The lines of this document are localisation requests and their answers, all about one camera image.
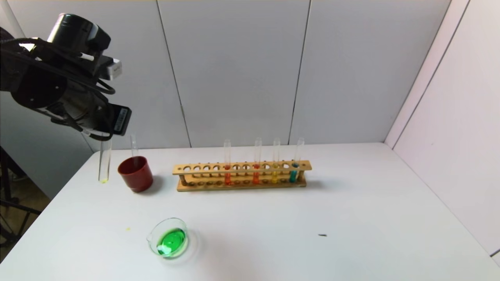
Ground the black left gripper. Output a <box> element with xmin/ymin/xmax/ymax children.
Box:
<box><xmin>63</xmin><ymin>88</ymin><xmax>132</xmax><ymax>136</ymax></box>

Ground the blue pigment glass test tube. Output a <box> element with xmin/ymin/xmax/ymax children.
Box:
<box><xmin>130</xmin><ymin>134</ymin><xmax>140</xmax><ymax>168</ymax></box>
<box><xmin>289</xmin><ymin>137</ymin><xmax>305</xmax><ymax>183</ymax></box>

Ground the yellow pigment glass test tube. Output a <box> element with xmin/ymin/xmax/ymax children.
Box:
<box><xmin>98</xmin><ymin>135</ymin><xmax>113</xmax><ymax>184</ymax></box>
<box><xmin>271</xmin><ymin>138</ymin><xmax>281</xmax><ymax>184</ymax></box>

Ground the orange pigment glass test tube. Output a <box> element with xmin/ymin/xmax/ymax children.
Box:
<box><xmin>252</xmin><ymin>137</ymin><xmax>263</xmax><ymax>185</ymax></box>
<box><xmin>223</xmin><ymin>139</ymin><xmax>232</xmax><ymax>186</ymax></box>

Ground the clear glass beaker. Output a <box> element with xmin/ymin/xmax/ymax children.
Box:
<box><xmin>147</xmin><ymin>217</ymin><xmax>197</xmax><ymax>264</ymax></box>

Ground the wooden test tube rack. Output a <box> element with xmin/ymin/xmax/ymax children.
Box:
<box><xmin>173</xmin><ymin>160</ymin><xmax>313</xmax><ymax>192</ymax></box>

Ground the red plastic cup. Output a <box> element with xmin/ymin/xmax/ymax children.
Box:
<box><xmin>118</xmin><ymin>157</ymin><xmax>154</xmax><ymax>194</ymax></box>

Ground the black tripod stand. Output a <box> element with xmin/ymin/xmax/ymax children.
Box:
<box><xmin>0</xmin><ymin>146</ymin><xmax>43</xmax><ymax>250</ymax></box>

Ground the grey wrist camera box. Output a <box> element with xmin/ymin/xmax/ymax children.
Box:
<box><xmin>98</xmin><ymin>57</ymin><xmax>122</xmax><ymax>81</ymax></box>

